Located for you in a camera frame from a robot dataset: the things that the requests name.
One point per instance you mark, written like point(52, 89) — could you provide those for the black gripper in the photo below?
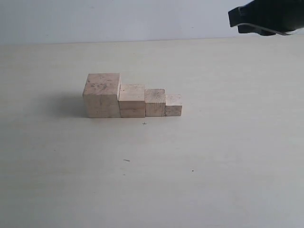
point(268, 17)

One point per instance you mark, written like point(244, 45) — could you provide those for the smallest wooden cube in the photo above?
point(173, 106)

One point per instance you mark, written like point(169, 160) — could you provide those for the third largest wooden cube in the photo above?
point(155, 101)

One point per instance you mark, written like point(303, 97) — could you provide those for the second largest wooden cube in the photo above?
point(132, 101)

